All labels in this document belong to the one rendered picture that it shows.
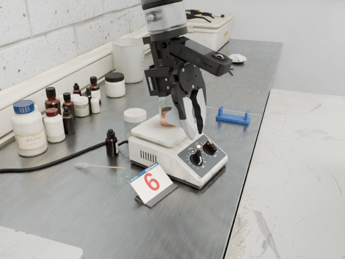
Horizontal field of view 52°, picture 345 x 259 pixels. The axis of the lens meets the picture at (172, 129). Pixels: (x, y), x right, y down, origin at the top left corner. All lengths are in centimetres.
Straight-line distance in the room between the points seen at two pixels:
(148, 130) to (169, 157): 9
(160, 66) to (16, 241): 40
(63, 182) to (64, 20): 64
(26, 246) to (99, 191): 19
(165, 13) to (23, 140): 48
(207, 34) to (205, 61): 117
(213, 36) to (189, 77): 113
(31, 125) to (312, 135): 74
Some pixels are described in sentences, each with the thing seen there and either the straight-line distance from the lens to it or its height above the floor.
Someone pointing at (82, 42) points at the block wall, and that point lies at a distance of 139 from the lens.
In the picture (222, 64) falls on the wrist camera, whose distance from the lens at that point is 61.
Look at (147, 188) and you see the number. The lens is 74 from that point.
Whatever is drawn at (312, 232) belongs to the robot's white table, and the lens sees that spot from 71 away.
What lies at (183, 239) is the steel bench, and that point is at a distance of 65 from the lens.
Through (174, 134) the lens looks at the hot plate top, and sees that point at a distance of 79.
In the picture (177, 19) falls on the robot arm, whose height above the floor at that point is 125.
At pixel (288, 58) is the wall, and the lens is 217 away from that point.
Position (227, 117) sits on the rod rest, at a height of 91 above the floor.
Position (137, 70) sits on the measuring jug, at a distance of 138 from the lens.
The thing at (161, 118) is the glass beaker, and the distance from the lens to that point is 82.
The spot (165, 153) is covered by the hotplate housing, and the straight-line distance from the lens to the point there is 77.
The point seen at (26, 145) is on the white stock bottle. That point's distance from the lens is 93.
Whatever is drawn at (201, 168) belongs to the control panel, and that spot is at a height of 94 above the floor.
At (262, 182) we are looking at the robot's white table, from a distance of 81.
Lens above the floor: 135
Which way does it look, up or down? 27 degrees down
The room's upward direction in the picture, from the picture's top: straight up
